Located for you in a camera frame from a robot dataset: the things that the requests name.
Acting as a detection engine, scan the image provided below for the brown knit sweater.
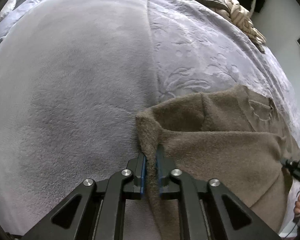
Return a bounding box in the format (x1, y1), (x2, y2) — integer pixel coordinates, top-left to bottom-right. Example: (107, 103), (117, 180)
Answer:
(136, 85), (300, 239)

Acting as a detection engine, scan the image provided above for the plain lavender fleece blanket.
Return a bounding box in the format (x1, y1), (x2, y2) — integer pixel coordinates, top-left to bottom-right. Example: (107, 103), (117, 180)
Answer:
(0, 0), (157, 235)

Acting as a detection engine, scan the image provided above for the lavender embossed bedspread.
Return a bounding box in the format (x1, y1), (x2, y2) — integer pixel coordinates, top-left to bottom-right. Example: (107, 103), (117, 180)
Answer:
(0, 0), (300, 235)

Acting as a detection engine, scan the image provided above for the beige cable knit garment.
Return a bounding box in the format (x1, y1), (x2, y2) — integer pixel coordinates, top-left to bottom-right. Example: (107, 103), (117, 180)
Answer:
(195, 0), (266, 53)

